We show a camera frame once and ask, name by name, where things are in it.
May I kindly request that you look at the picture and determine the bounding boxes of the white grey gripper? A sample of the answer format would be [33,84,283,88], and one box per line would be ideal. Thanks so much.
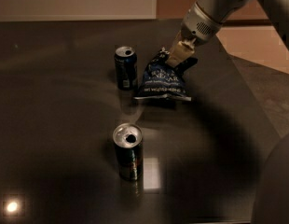
[166,3,222,67]

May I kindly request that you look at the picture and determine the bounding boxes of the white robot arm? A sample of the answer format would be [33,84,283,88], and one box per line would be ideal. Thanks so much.
[167,0,289,224]

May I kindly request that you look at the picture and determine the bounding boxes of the blue pepsi can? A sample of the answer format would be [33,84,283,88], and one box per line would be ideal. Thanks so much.
[114,46,137,91]

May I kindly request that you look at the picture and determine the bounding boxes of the dark green soda can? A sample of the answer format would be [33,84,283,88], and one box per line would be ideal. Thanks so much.
[113,123,143,181]

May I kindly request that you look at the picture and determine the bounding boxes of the blue chip bag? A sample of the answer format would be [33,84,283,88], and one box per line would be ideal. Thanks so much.
[134,48,198,101]

